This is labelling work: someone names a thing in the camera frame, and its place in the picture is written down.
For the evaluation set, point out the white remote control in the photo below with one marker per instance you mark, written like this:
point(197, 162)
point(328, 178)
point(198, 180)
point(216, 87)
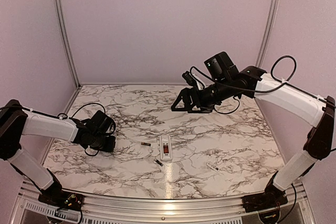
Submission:
point(165, 148)

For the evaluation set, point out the right aluminium frame post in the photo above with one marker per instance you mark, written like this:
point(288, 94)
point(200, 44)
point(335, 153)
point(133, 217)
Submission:
point(271, 17)

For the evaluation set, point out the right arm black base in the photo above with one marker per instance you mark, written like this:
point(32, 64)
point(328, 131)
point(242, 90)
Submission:
point(271, 197)

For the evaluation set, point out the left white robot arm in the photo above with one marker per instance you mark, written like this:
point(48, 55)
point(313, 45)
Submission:
point(95, 133)

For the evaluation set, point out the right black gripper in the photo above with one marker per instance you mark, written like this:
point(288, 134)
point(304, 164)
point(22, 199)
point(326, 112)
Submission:
point(187, 93)

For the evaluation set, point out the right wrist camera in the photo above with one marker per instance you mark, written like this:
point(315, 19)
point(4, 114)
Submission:
point(193, 80)

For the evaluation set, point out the left aluminium frame post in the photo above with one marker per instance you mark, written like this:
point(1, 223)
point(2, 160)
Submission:
point(66, 43)

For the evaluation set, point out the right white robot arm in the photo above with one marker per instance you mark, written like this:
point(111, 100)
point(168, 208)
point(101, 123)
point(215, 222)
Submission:
point(256, 83)

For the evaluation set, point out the aluminium frame post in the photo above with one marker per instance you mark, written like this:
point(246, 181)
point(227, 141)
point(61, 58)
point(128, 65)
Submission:
point(271, 17)
point(66, 43)

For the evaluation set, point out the white battery cover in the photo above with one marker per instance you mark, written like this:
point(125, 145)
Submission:
point(212, 166)

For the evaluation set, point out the front aluminium frame rail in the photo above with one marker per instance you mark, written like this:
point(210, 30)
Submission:
point(111, 209)

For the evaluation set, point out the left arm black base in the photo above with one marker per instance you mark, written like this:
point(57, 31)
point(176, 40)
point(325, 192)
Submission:
point(55, 195)

